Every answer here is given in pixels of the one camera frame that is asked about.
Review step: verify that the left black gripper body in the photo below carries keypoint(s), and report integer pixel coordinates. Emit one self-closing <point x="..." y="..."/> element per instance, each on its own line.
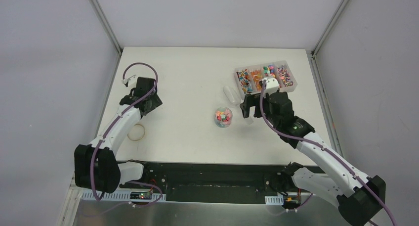
<point x="152" y="104"/>

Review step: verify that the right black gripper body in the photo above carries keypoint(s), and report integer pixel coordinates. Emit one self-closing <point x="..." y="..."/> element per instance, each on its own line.
<point x="255" y="101"/>

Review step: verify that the clear plastic scoop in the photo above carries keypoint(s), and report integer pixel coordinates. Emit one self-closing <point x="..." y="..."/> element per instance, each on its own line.
<point x="235" y="100"/>

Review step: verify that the clear plastic round jar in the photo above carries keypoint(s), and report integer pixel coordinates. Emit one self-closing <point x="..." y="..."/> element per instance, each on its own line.
<point x="224" y="117"/>

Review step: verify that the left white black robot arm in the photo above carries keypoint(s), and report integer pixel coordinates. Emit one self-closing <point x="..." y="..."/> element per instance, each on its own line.
<point x="96" y="167"/>

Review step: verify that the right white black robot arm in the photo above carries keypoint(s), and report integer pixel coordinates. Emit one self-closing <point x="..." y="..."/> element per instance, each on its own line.
<point x="357" y="196"/>

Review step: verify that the candies inside jar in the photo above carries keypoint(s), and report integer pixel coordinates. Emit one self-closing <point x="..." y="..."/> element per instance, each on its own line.
<point x="224" y="116"/>

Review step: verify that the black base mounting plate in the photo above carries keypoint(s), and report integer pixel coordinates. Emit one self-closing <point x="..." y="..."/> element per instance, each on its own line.
<point x="218" y="183"/>

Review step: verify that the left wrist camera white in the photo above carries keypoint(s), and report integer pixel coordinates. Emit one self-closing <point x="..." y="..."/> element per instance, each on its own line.
<point x="127" y="80"/>

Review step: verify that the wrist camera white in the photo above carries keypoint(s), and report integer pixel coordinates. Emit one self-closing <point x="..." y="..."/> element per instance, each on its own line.
<point x="270" y="85"/>
<point x="127" y="80"/>

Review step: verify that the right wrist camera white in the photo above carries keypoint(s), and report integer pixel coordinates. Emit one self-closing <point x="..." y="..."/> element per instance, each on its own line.
<point x="270" y="85"/>

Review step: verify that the right white cable duct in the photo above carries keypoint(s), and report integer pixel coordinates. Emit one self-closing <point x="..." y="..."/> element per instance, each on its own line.
<point x="274" y="200"/>

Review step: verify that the white cable duct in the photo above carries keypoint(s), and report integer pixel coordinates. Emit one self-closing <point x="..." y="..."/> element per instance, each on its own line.
<point x="274" y="200"/>
<point x="134" y="196"/>

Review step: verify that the left white cable duct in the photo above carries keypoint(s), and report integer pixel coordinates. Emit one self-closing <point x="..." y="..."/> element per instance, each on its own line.
<point x="134" y="196"/>

